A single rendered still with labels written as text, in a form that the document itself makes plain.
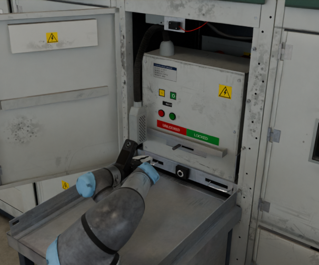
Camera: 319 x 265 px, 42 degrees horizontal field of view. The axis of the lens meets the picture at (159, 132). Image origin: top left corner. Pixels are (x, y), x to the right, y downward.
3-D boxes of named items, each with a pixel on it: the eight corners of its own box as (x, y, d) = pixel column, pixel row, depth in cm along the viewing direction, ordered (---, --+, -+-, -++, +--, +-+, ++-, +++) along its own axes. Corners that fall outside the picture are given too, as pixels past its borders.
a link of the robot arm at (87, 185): (85, 205, 134) (70, 184, 136) (108, 195, 143) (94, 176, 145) (95, 191, 130) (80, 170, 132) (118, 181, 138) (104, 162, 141)
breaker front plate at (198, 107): (232, 185, 172) (242, 75, 153) (141, 152, 199) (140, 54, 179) (233, 184, 173) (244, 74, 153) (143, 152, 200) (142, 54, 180)
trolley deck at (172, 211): (135, 330, 122) (135, 315, 119) (8, 245, 155) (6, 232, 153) (240, 219, 171) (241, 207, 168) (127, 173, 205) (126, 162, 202)
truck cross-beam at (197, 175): (237, 197, 173) (238, 185, 170) (137, 159, 202) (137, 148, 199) (242, 192, 176) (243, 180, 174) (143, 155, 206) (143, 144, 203)
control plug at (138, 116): (137, 146, 184) (136, 109, 177) (129, 143, 187) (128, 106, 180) (148, 140, 190) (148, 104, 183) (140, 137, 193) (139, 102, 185)
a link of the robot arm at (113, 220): (117, 185, 88) (142, 153, 136) (79, 218, 89) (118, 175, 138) (153, 225, 88) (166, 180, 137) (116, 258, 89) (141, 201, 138)
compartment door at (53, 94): (-12, 184, 184) (-44, 14, 154) (121, 156, 210) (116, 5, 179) (-10, 192, 179) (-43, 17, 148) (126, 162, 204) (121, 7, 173)
